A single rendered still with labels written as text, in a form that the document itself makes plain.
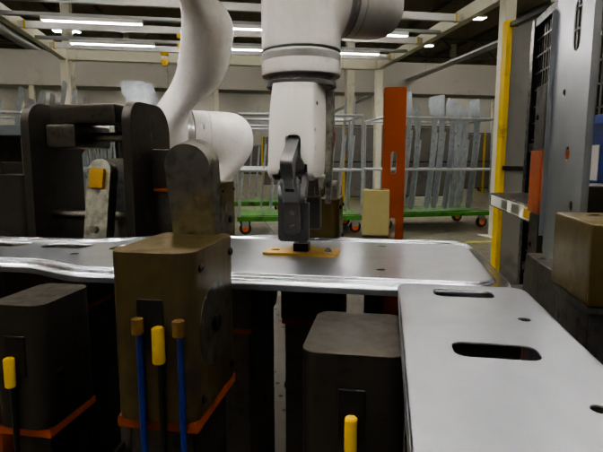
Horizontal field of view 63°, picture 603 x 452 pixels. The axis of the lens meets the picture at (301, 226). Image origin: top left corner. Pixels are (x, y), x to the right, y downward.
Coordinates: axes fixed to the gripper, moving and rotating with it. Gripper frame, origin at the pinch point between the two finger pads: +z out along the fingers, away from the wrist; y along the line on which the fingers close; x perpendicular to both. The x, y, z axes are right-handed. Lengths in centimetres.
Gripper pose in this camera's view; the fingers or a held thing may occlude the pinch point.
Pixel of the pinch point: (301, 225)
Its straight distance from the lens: 55.3
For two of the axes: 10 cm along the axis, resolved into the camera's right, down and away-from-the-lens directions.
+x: 9.9, 0.2, -1.7
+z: 0.0, 9.9, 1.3
